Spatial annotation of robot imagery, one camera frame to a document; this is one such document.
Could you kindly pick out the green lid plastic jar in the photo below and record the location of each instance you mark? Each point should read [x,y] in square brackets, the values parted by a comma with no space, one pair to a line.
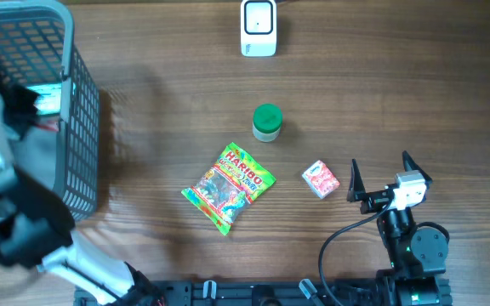
[267,122]

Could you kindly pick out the Haribo gummy worms bag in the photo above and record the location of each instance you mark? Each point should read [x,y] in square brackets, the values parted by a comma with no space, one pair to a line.
[231,185]

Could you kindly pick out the red snack stick packet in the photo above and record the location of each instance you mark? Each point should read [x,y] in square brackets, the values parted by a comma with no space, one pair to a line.
[49,125]

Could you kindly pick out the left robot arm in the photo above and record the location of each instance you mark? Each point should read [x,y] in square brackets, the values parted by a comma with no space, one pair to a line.
[37,230]

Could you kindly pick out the white barcode scanner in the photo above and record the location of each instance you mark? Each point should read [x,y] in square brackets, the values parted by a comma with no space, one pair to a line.
[258,24]

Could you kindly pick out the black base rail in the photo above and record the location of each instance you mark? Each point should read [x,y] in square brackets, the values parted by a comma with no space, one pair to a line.
[348,292]

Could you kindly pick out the grey plastic mesh basket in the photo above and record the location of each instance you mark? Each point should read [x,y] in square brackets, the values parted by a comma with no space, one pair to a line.
[37,47]

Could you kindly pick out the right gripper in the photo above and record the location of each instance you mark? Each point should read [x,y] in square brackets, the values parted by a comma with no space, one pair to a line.
[356,192]

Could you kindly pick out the light teal tissue pack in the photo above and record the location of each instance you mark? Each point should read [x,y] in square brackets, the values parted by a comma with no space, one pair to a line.
[48,102]

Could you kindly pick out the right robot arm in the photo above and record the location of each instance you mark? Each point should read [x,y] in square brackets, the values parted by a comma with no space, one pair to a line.
[417,251]

